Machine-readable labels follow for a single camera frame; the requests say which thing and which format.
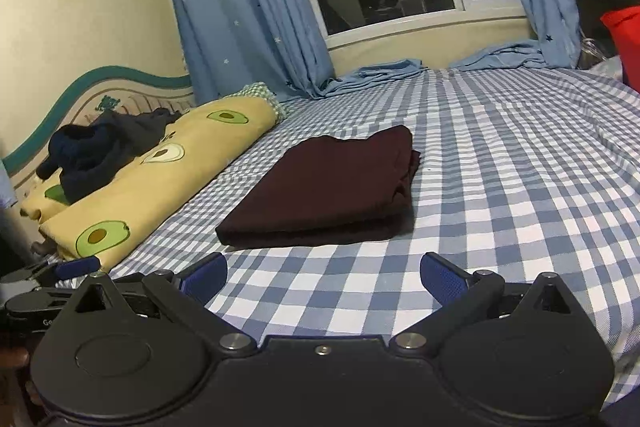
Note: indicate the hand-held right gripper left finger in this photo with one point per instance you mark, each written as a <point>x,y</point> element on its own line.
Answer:
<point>205,279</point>

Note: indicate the clear plastic bag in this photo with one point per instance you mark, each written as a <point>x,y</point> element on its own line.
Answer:
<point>592,54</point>

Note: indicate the red bag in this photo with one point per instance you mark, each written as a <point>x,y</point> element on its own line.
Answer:
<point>625,42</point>

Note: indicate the dark maroon garment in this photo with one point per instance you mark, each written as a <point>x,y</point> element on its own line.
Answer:
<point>330,187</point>

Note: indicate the yellow avocado print blanket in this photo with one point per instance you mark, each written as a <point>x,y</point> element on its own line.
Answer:
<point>200,147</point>

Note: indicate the light blue folded sheet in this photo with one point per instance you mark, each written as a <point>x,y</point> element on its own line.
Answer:
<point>370,77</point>

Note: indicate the blue white checked bed sheet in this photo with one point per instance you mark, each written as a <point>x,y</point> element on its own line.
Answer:
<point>500,182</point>

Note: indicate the dark navy clothes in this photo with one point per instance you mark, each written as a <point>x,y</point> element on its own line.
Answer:
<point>100,152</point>

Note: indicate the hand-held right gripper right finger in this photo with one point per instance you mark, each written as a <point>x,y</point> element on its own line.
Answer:
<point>442,279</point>

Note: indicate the teal trimmed headboard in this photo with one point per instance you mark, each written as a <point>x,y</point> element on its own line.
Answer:
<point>50,107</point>

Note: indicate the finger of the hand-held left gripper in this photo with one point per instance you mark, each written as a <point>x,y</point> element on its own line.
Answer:
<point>80,267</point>

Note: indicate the green checked pillow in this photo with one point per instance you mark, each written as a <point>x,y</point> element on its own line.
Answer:
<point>265,99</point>

